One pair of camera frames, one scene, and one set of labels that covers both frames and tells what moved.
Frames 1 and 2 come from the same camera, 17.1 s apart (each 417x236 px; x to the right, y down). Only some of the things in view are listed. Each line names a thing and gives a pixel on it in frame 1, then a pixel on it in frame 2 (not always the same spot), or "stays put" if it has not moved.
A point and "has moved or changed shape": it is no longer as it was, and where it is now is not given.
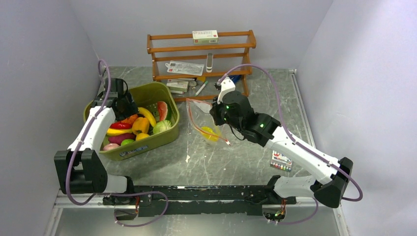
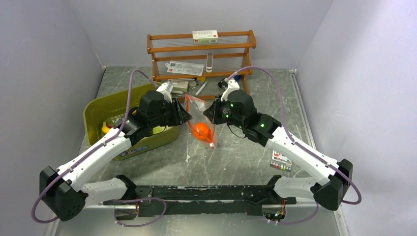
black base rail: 179,200 stays put
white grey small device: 209,63 stays put
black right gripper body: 221,116 stays put
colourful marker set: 280,161 stays put
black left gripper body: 129,107 to 170,115
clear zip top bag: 202,121 has moved or changed shape
